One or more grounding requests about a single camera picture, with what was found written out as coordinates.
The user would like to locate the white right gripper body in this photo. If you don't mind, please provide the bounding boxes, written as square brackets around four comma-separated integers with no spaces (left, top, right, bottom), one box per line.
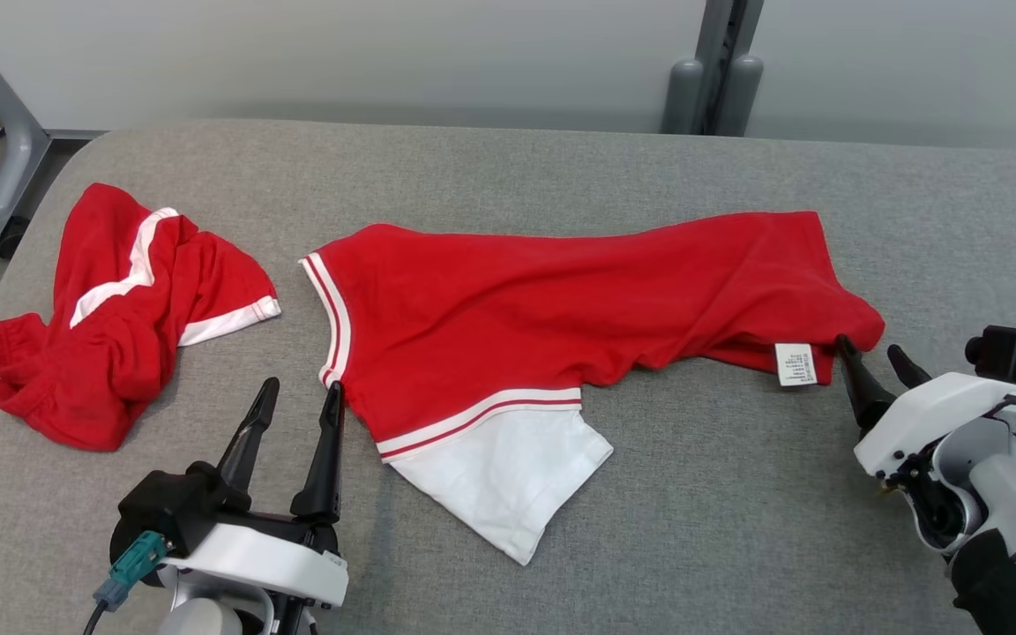
[854,370,1016,482]

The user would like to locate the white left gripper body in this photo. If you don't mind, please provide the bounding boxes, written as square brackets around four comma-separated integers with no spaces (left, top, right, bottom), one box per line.
[161,512,350,609]

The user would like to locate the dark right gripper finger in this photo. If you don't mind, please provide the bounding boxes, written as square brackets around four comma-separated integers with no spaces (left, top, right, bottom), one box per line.
[834,333,899,433]
[887,344,932,391]

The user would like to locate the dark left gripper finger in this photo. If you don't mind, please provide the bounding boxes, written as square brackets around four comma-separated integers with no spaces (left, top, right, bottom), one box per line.
[217,377,280,512]
[290,381,347,523]

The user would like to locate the red shorts white stripes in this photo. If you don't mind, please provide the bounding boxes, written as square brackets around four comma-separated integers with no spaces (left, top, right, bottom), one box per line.
[0,183,282,452]

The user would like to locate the red jersey shirt white sleeves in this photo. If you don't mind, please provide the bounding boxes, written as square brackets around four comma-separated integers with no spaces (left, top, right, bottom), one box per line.
[299,210,886,567]

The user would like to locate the grey fabric covered table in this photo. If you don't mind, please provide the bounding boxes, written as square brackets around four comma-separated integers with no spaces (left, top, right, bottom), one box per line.
[0,119,1016,635]

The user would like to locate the grey rounded partition foot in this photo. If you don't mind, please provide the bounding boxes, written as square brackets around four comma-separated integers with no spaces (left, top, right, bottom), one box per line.
[662,58,705,135]
[718,55,765,138]

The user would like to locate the black left arm cable teal plug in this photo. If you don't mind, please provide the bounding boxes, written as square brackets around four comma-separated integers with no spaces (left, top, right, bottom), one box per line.
[83,529,170,635]

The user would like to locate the grey partition post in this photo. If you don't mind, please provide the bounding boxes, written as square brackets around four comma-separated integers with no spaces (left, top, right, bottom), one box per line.
[693,0,765,138]

